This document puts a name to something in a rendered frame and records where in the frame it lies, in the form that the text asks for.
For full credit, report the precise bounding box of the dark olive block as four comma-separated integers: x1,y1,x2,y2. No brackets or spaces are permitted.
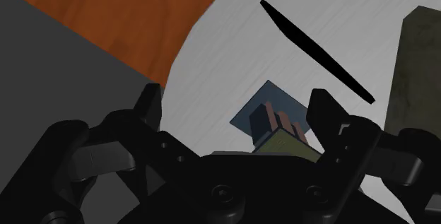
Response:
383,5,441,138

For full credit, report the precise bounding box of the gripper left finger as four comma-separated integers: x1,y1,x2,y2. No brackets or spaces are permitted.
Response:
0,83,201,224

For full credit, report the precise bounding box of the white round table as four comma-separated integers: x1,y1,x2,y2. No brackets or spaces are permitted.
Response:
160,0,441,224

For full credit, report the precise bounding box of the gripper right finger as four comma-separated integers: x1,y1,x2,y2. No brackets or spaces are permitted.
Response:
305,88,441,224

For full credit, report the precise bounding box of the blue tray with coloured blocks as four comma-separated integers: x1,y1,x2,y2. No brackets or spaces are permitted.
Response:
229,79,324,164

